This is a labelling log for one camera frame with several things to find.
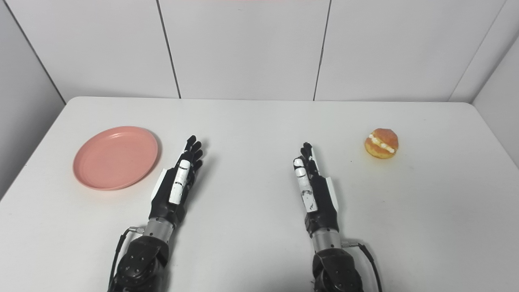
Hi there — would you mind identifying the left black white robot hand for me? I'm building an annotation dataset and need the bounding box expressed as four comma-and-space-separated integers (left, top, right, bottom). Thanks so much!
149, 135, 204, 226

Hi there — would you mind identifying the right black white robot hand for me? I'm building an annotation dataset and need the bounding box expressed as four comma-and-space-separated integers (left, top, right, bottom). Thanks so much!
293, 142, 340, 238

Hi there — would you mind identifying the pink round plate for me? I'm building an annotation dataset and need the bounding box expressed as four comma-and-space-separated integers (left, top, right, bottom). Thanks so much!
73, 126, 159, 191

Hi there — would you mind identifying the cream puff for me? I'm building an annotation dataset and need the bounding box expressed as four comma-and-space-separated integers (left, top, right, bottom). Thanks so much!
365, 128, 399, 159

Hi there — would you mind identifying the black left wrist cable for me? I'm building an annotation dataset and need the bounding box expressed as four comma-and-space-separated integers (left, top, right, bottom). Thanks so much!
107, 227, 145, 292

